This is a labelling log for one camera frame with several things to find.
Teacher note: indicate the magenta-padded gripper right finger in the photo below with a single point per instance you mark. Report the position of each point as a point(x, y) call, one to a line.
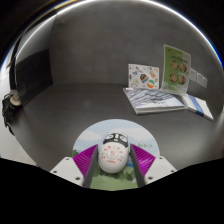
point(156, 168)

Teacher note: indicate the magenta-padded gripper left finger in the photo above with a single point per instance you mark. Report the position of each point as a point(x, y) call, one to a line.
point(70, 168)

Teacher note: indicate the white panda-print computer mouse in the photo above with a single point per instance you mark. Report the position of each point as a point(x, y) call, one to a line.
point(113, 156)

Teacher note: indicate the round landscape-print mouse pad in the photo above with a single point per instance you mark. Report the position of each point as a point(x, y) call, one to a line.
point(140, 135)

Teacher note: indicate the grey striped cover book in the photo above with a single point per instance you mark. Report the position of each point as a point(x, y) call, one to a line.
point(153, 100)

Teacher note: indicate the white book with blue band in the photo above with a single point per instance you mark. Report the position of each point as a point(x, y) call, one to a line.
point(199, 106)

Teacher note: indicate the white card with colourful stickers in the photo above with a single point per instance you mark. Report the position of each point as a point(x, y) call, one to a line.
point(143, 76)

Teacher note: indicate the black flat panel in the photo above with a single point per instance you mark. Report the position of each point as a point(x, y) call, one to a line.
point(33, 78)

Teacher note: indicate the green food menu sign stand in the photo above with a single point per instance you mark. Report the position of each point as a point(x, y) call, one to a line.
point(176, 70)

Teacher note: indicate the white wall socket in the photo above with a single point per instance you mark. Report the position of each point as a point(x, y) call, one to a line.
point(193, 75)
point(202, 80)

